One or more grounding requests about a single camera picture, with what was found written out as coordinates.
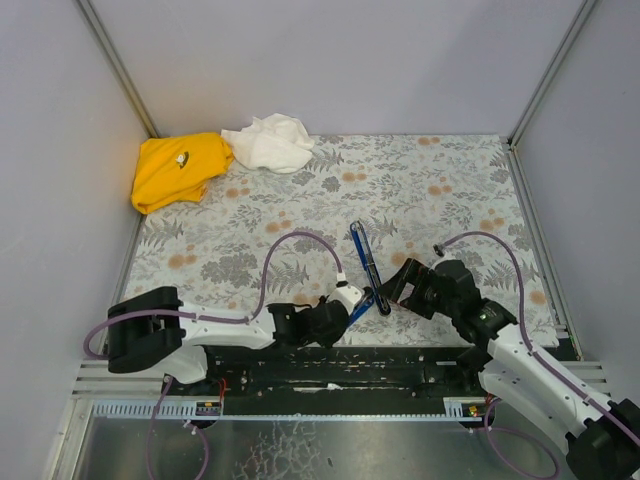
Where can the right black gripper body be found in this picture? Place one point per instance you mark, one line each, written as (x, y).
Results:
(413, 288)

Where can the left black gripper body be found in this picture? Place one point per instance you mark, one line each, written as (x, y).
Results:
(361, 308)

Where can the blue stapler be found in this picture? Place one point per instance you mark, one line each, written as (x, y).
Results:
(371, 294)

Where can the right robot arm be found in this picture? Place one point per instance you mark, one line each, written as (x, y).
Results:
(598, 436)

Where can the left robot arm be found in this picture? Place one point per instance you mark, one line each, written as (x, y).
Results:
(157, 331)

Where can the floral patterned table mat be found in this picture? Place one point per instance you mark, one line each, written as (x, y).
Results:
(262, 237)

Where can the white crumpled cloth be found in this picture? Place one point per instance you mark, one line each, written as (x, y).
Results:
(278, 143)

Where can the yellow t-shirt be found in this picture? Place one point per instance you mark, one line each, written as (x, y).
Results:
(177, 169)

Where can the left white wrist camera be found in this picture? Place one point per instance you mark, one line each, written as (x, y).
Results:
(350, 296)

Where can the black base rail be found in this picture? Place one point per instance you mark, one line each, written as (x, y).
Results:
(340, 373)

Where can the white slotted cable duct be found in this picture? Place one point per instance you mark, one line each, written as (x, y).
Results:
(445, 409)

